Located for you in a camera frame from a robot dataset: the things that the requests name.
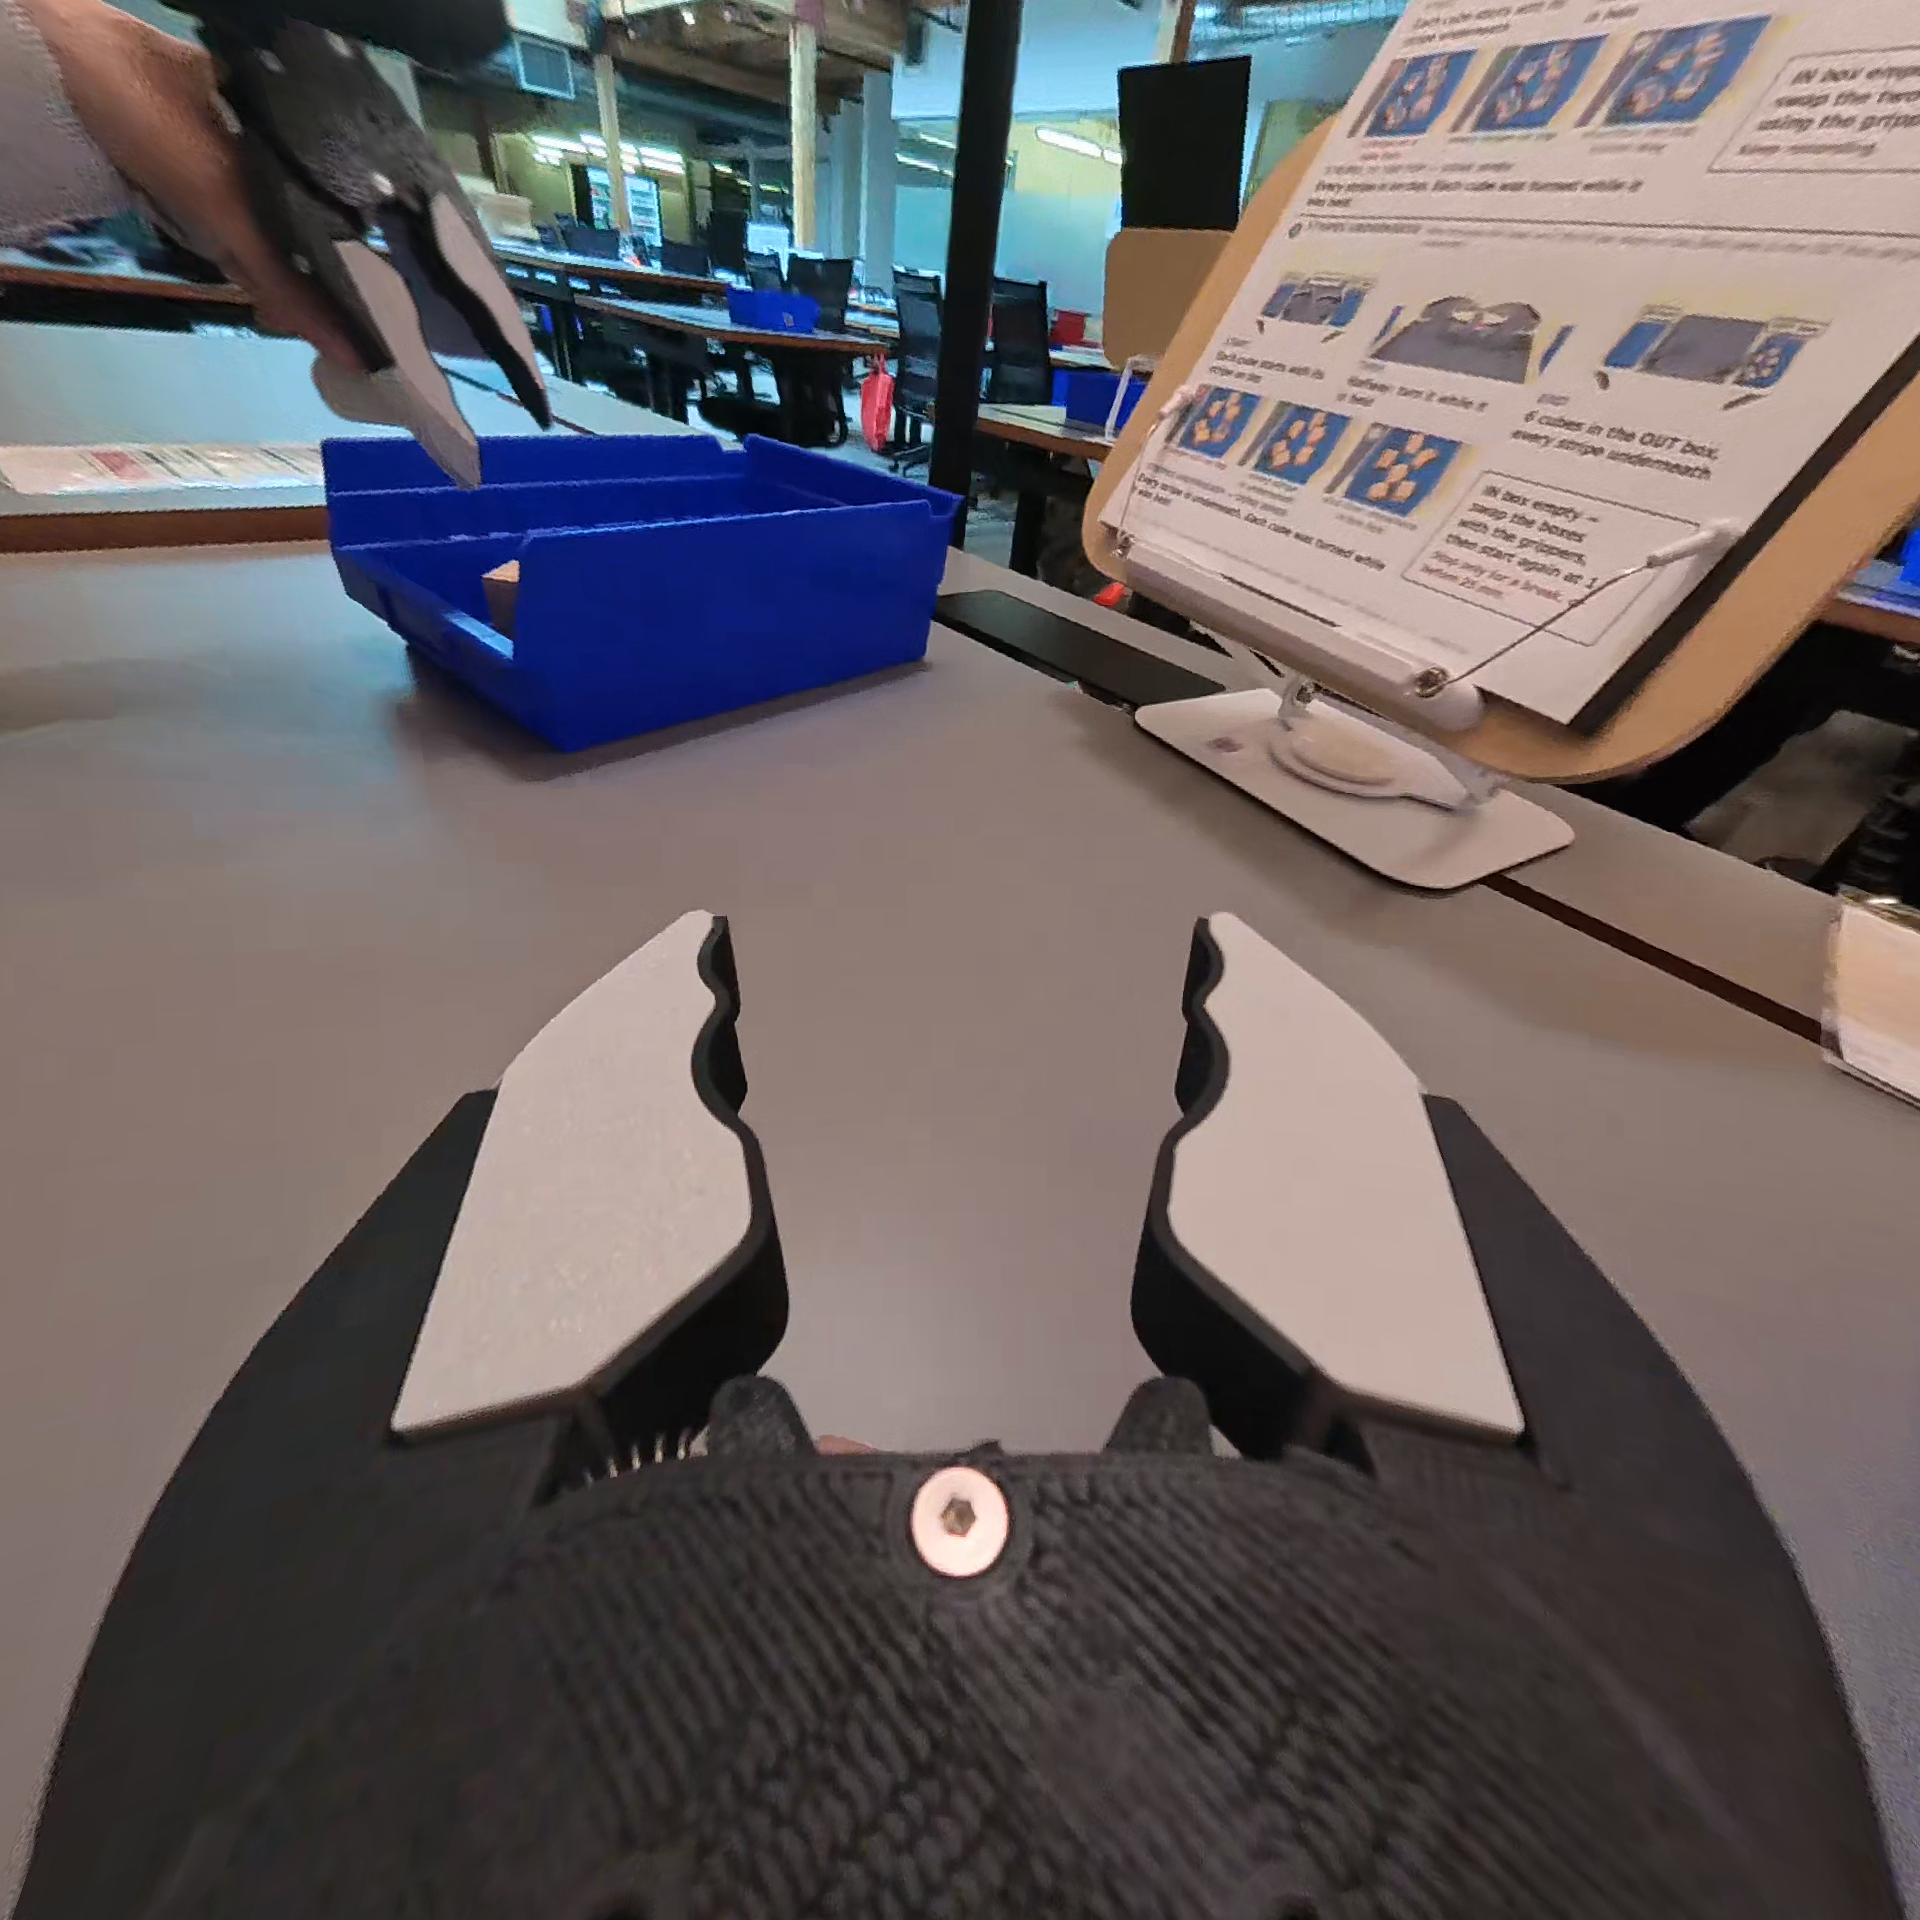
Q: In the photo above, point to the laminated instruction sheet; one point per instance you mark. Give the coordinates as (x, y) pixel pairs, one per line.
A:
(1875, 1005)

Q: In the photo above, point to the blue-striped wooden cube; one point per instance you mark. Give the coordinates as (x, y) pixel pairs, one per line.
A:
(503, 597)

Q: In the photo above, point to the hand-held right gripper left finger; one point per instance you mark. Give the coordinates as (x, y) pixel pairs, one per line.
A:
(593, 1200)

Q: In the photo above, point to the instruction board on stand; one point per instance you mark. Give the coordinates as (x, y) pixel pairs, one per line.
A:
(1485, 839)

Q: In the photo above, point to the wooden-top background table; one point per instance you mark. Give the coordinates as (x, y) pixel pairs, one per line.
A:
(1875, 614)
(1035, 429)
(90, 285)
(751, 333)

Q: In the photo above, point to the black steel column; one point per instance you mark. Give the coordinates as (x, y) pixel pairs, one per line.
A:
(973, 224)

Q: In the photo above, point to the wooden book stand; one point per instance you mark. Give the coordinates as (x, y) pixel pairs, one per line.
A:
(1162, 293)

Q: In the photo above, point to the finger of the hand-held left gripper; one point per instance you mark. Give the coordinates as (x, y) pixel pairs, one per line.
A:
(382, 306)
(465, 263)

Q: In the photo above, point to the black office chair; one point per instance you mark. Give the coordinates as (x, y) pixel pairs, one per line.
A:
(1019, 339)

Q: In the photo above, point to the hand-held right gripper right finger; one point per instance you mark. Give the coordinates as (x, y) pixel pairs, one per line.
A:
(1329, 1200)

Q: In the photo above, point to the black display panel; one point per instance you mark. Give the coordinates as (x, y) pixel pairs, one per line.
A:
(1185, 142)

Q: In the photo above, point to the person's left forearm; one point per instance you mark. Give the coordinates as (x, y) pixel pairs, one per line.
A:
(53, 135)

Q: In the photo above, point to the printed instruction poster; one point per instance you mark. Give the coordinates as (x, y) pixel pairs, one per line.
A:
(1501, 376)

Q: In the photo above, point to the person's left hand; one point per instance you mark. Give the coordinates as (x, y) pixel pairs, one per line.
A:
(181, 149)

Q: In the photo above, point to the red bag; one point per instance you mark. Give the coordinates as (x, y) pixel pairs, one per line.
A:
(878, 406)

